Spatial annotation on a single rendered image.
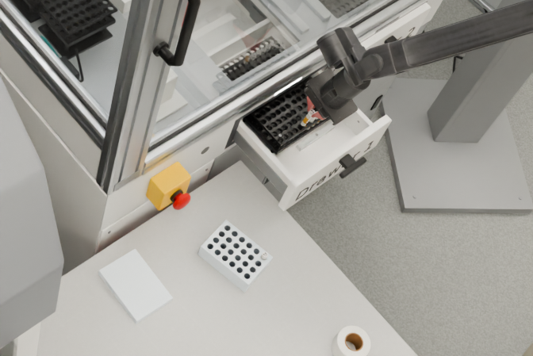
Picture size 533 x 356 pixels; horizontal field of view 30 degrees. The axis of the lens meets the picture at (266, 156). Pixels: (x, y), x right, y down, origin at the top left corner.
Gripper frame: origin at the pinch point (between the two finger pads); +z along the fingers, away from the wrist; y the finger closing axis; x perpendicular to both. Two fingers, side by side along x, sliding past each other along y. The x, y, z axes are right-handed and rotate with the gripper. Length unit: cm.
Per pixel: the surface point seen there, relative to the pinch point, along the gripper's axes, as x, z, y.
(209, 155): 19.0, 12.8, 4.5
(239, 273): 29.7, 9.8, -18.8
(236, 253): 27.2, 10.8, -15.2
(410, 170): -75, 89, -27
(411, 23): -39.7, 6.2, 5.4
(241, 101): 14.1, -2.3, 9.2
